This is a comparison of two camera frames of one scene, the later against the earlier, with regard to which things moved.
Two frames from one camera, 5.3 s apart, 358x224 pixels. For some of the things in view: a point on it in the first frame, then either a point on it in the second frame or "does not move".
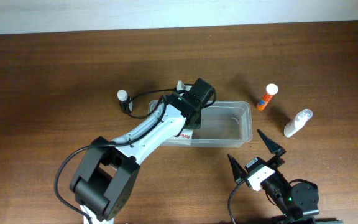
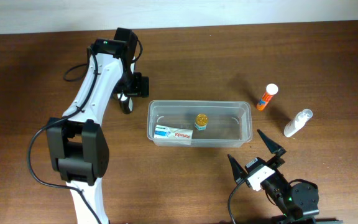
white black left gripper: (194, 120) to (126, 104)
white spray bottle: (297, 123) does not move
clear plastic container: (224, 124) does not move
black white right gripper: (277, 157) does not move
